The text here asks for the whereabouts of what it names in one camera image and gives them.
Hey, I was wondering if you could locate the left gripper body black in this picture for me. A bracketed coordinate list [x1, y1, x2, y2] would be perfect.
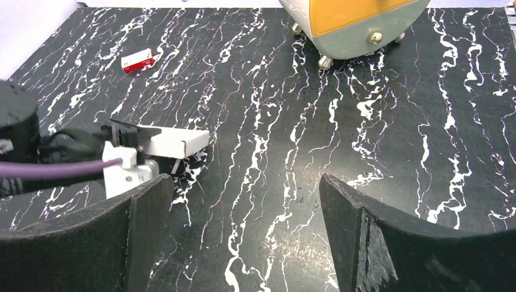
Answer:
[38, 119, 161, 165]

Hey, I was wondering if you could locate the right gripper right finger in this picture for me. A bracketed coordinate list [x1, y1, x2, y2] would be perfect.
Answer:
[319, 174, 515, 291]

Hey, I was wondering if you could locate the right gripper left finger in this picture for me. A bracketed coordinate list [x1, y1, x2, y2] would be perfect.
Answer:
[1, 175, 175, 291]

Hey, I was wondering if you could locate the white cardboard box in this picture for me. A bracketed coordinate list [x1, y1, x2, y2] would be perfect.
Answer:
[141, 125, 210, 159]

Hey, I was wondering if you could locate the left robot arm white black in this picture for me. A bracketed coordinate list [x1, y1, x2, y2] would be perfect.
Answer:
[1, 80, 161, 197]

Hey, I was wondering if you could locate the small red white packet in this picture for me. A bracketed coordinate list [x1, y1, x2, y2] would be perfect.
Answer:
[120, 48, 155, 73]

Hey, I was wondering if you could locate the white cylindrical drum orange face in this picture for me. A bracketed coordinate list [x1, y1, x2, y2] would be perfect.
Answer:
[280, 0, 429, 70]

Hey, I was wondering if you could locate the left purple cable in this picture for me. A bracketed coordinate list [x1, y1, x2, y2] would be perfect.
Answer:
[0, 157, 124, 181]

